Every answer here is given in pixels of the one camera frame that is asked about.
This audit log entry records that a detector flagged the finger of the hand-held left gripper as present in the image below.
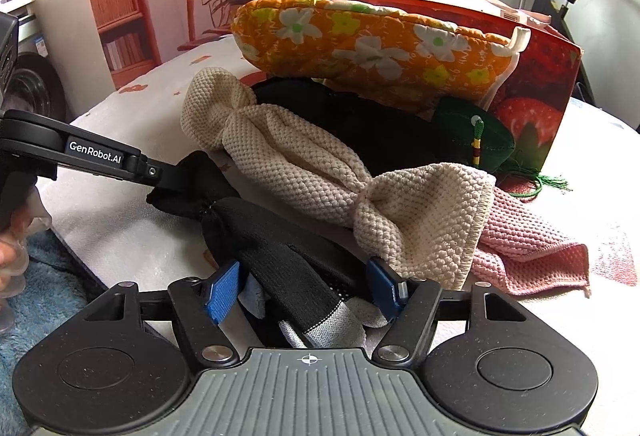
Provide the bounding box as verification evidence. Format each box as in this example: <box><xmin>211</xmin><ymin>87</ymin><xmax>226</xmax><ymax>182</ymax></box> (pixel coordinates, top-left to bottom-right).
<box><xmin>134</xmin><ymin>154</ymin><xmax>193</xmax><ymax>194</ymax></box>

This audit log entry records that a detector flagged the person's left hand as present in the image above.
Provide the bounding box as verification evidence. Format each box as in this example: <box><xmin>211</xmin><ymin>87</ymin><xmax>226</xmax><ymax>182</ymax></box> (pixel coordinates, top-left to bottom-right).
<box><xmin>0</xmin><ymin>196</ymin><xmax>53</xmax><ymax>332</ymax></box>

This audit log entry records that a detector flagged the black cloth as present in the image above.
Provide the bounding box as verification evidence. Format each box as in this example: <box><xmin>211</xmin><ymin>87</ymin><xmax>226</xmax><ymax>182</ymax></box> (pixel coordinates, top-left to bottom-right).
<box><xmin>249</xmin><ymin>77</ymin><xmax>476</xmax><ymax>197</ymax></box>

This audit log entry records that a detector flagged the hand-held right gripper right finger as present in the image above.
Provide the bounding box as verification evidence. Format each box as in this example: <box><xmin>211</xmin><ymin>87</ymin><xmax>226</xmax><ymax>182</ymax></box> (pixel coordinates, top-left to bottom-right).
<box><xmin>365</xmin><ymin>257</ymin><xmax>532</xmax><ymax>363</ymax></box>

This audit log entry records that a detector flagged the blue fluffy blanket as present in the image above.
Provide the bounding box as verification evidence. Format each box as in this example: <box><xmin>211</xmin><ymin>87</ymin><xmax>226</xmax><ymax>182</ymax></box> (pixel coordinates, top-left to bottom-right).
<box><xmin>0</xmin><ymin>229</ymin><xmax>108</xmax><ymax>436</ymax></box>

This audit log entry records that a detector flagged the green tasselled pouch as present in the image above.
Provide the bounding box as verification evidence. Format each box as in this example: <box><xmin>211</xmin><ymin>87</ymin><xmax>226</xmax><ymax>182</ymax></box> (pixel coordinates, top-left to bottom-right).
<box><xmin>431</xmin><ymin>96</ymin><xmax>573</xmax><ymax>202</ymax></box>

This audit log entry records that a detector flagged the orange floral oven mitt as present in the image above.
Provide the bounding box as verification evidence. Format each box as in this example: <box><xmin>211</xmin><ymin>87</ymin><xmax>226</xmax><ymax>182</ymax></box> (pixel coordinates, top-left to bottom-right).
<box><xmin>230</xmin><ymin>0</ymin><xmax>532</xmax><ymax>112</ymax></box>

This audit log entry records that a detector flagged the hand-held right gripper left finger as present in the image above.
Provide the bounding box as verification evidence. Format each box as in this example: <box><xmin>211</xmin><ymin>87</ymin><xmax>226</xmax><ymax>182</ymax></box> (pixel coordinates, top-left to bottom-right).
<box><xmin>82</xmin><ymin>260</ymin><xmax>242</xmax><ymax>365</ymax></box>

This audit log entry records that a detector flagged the white appliance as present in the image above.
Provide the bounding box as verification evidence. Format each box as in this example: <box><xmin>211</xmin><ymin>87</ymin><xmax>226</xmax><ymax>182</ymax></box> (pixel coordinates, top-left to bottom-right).
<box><xmin>31</xmin><ymin>0</ymin><xmax>118</xmax><ymax>92</ymax></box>

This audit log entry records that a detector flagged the beige knitted cloth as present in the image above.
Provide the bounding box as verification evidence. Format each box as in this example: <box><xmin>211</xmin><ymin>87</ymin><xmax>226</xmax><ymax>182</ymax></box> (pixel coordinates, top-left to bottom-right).
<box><xmin>179</xmin><ymin>66</ymin><xmax>497</xmax><ymax>292</ymax></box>

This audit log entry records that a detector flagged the black sock grey toe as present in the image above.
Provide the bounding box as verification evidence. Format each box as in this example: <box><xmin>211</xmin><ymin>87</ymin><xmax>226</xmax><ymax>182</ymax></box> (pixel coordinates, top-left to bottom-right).
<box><xmin>145</xmin><ymin>150</ymin><xmax>382</xmax><ymax>351</ymax></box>

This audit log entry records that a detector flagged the pink knitted cloth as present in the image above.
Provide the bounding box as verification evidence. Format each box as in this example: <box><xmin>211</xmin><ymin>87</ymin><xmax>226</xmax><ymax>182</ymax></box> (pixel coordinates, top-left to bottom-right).
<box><xmin>470</xmin><ymin>189</ymin><xmax>592</xmax><ymax>298</ymax></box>

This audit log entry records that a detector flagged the red cardboard box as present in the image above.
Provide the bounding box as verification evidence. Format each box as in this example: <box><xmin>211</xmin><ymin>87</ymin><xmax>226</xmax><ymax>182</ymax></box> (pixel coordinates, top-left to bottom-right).
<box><xmin>255</xmin><ymin>0</ymin><xmax>583</xmax><ymax>182</ymax></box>

